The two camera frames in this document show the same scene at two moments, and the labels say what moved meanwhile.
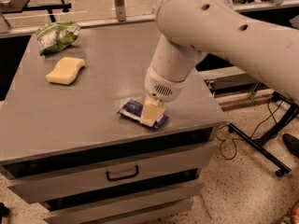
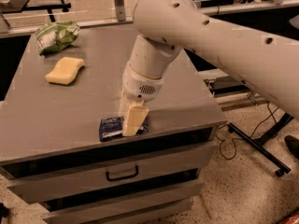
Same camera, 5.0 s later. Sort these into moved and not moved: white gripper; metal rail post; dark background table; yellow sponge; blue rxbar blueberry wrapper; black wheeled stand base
Moved: blue rxbar blueberry wrapper; white gripper
Not moved: dark background table; metal rail post; black wheeled stand base; yellow sponge
